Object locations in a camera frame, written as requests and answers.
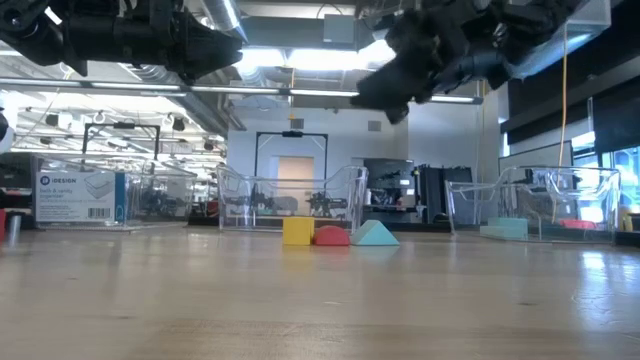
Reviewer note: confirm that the clear bin with paper label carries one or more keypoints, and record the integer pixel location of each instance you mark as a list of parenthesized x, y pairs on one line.
[(75, 195)]

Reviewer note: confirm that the silver ceiling duct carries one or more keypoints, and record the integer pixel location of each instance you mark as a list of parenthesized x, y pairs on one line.
[(225, 17)]

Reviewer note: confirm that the black gantry frame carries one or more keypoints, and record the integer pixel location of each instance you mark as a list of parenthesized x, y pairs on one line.
[(122, 125), (291, 134)]

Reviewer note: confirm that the red half-round block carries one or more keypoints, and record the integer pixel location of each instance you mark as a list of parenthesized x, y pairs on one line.
[(331, 237)]

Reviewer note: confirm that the black cabinet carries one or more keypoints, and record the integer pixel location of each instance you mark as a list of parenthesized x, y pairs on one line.
[(445, 195)]

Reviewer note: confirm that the small red background object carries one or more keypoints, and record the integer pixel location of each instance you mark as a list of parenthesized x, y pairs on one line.
[(577, 224)]

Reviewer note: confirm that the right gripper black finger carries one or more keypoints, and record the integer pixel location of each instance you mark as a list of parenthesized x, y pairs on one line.
[(397, 114), (400, 80)]

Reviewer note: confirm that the beige door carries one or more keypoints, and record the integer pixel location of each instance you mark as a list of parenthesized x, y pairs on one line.
[(296, 175)]

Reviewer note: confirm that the long ceiling light strip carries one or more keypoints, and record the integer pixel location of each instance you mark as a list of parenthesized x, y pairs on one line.
[(150, 86)]

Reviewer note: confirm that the grey ceiling box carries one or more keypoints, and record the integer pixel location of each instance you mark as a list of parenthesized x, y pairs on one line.
[(340, 29)]

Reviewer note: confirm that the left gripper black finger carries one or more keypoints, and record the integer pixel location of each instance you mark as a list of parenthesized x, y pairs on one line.
[(205, 45)]

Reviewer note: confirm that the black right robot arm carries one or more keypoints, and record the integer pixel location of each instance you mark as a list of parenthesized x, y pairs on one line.
[(540, 25)]

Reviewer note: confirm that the yellow arch block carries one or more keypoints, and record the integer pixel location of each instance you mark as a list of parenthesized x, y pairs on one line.
[(298, 231)]

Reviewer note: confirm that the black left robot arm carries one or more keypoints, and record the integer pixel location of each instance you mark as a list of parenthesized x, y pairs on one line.
[(30, 30)]

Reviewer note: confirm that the teal triangle block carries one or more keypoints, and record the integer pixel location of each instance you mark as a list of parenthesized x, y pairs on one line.
[(375, 236)]

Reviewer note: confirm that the long teal block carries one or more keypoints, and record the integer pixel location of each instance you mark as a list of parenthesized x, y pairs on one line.
[(500, 233)]

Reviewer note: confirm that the clear plastic bin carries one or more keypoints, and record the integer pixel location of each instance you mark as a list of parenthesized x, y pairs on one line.
[(607, 200), (357, 195)]

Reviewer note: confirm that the dark equipment rack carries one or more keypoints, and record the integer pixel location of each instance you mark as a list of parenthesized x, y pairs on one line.
[(387, 170)]

